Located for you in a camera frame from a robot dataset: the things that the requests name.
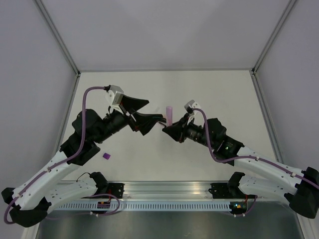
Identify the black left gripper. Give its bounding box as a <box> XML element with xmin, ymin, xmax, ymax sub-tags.
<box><xmin>94</xmin><ymin>96</ymin><xmax>163</xmax><ymax>144</ymax></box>

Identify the white slotted cable duct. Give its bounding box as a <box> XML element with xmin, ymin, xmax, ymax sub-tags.
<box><xmin>56</xmin><ymin>201</ymin><xmax>231</xmax><ymax>212</ymax></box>

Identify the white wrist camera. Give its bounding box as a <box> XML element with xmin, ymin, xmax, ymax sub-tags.
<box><xmin>184</xmin><ymin>100</ymin><xmax>201</xmax><ymax>124</ymax></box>
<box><xmin>104</xmin><ymin>85</ymin><xmax>124</xmax><ymax>112</ymax></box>

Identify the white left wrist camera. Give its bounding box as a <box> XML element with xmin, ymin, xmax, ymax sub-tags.
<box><xmin>104</xmin><ymin>85</ymin><xmax>124</xmax><ymax>112</ymax></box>

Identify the aluminium frame post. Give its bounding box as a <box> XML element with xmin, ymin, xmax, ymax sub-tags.
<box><xmin>33</xmin><ymin>0</ymin><xmax>81</xmax><ymax>77</ymax></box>
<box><xmin>251</xmin><ymin>0</ymin><xmax>298</xmax><ymax>75</ymax></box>

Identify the small purple block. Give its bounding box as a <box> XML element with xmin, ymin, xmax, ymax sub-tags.
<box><xmin>103</xmin><ymin>153</ymin><xmax>111</xmax><ymax>160</ymax></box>

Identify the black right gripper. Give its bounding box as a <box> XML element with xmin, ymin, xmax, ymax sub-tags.
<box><xmin>162</xmin><ymin>113</ymin><xmax>215</xmax><ymax>149</ymax></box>

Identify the aluminium frame post right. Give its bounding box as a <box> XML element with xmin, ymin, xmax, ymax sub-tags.
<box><xmin>251</xmin><ymin>0</ymin><xmax>298</xmax><ymax>75</ymax></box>

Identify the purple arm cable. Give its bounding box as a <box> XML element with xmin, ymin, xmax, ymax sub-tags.
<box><xmin>191</xmin><ymin>108</ymin><xmax>319</xmax><ymax>187</ymax></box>
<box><xmin>3</xmin><ymin>85</ymin><xmax>110</xmax><ymax>224</ymax></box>

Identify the black purple highlighter pen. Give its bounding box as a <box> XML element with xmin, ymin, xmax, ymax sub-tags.
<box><xmin>157</xmin><ymin>118</ymin><xmax>167</xmax><ymax>125</ymax></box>

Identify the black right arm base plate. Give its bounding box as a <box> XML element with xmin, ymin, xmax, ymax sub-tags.
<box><xmin>208</xmin><ymin>182</ymin><xmax>234</xmax><ymax>199</ymax></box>

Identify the aluminium frame post left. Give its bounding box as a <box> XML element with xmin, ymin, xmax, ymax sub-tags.
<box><xmin>33</xmin><ymin>0</ymin><xmax>81</xmax><ymax>77</ymax></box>

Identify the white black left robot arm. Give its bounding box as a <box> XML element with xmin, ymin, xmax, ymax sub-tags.
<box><xmin>1</xmin><ymin>95</ymin><xmax>149</xmax><ymax>228</ymax></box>

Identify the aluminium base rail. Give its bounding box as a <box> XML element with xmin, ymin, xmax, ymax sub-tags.
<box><xmin>57</xmin><ymin>180</ymin><xmax>297</xmax><ymax>200</ymax></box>

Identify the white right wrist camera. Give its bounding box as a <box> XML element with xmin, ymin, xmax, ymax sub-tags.
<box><xmin>184</xmin><ymin>100</ymin><xmax>201</xmax><ymax>124</ymax></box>

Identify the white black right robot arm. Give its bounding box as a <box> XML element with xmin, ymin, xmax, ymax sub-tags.
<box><xmin>162</xmin><ymin>108</ymin><xmax>319</xmax><ymax>219</ymax></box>

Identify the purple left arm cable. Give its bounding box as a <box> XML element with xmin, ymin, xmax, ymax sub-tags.
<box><xmin>3</xmin><ymin>85</ymin><xmax>110</xmax><ymax>224</ymax></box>

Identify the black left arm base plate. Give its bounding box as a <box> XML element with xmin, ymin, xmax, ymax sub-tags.
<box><xmin>101</xmin><ymin>182</ymin><xmax>125</xmax><ymax>199</ymax></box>

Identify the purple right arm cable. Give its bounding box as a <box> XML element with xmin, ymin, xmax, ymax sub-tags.
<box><xmin>191</xmin><ymin>108</ymin><xmax>319</xmax><ymax>187</ymax></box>

